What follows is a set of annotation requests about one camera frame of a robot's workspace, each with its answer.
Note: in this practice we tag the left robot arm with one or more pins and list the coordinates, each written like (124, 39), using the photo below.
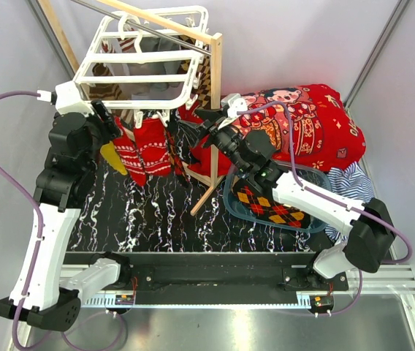
(41, 298)

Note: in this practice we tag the grey sock hanging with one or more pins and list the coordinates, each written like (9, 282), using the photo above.
(154, 44)

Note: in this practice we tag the wooden drying rack frame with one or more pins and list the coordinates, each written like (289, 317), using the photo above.
(213, 45)

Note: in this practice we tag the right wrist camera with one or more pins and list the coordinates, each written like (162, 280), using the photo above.
(234, 104)

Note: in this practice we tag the brown argyle sock hanging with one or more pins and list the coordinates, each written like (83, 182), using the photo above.
(203, 89)

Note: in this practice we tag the red patterned sock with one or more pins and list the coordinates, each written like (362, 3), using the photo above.
(152, 146)
(128, 153)

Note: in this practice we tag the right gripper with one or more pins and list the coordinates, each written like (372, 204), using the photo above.
(193, 131)

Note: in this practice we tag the red cartoon print blanket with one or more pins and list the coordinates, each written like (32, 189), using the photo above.
(323, 135)

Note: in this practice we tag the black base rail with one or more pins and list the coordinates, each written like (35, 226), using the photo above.
(218, 281)

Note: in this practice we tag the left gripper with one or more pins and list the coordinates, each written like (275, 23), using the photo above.
(101, 118)

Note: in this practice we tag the blue striped shirt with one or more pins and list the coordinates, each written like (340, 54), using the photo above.
(351, 182)

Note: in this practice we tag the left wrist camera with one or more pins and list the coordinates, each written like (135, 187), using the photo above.
(67, 98)

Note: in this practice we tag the yellow sock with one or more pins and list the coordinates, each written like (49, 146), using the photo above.
(111, 156)

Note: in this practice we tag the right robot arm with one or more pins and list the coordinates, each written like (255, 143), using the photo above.
(367, 226)

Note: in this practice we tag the white plastic clip hanger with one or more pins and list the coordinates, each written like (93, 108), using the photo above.
(127, 30)

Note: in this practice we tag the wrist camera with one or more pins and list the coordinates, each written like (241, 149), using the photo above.
(234, 104)
(67, 98)

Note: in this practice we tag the clear plastic basket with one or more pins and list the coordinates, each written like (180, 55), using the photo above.
(316, 225)

